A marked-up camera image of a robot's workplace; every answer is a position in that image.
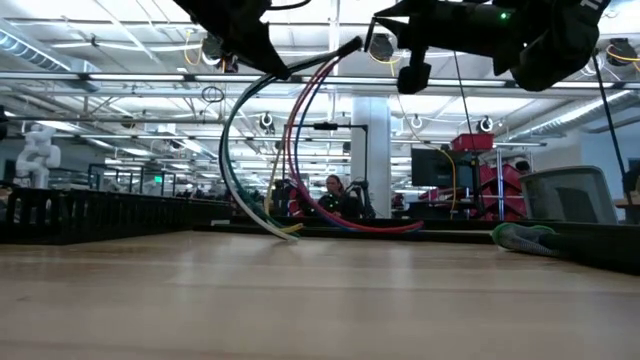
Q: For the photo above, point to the grey mesh office chair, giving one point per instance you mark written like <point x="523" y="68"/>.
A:
<point x="550" y="195"/>

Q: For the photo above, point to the white building column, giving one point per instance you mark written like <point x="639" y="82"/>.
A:
<point x="371" y="150"/>

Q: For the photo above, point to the black background robot arm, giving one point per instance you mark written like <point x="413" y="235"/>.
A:
<point x="367" y="200"/>

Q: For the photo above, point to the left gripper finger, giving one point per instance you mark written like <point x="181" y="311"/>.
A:
<point x="265" y="50"/>

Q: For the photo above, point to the red storage bin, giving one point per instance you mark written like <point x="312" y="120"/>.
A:
<point x="472" y="141"/>

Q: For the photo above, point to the rack of red bins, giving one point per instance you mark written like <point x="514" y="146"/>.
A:
<point x="505" y="190"/>

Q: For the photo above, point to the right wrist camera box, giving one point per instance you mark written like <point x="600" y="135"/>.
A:
<point x="414" y="79"/>

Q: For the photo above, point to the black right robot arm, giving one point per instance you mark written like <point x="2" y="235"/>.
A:
<point x="550" y="45"/>

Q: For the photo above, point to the black monitor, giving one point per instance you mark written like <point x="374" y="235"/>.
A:
<point x="435" y="167"/>

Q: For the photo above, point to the long ceiling light bar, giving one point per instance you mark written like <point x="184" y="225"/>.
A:
<point x="125" y="77"/>

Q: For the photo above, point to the black background camera frame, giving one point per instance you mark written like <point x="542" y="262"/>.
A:
<point x="325" y="125"/>

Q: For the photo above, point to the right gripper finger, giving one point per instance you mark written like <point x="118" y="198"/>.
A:
<point x="407" y="22"/>

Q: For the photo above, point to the black duct cover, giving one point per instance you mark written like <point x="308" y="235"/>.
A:
<point x="450" y="236"/>

